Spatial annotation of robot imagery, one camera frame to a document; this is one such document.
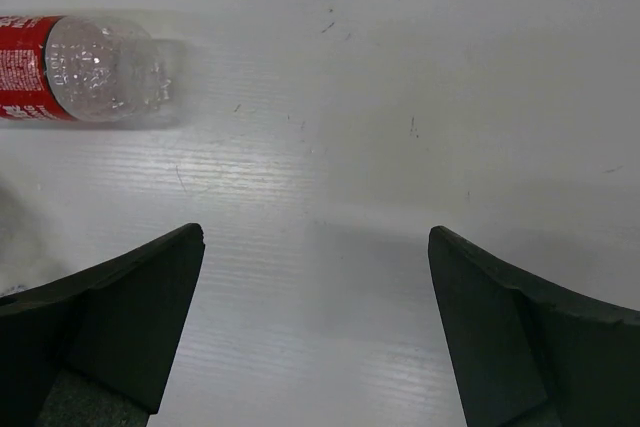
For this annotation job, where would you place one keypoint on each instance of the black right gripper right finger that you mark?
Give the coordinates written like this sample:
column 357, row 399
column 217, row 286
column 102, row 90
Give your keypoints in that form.
column 528, row 352

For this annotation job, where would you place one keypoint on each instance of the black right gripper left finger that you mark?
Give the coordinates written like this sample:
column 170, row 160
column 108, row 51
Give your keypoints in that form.
column 96, row 348

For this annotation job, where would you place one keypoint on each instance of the red label cola bottle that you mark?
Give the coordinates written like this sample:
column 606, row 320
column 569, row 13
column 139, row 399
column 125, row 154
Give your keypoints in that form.
column 84, row 69

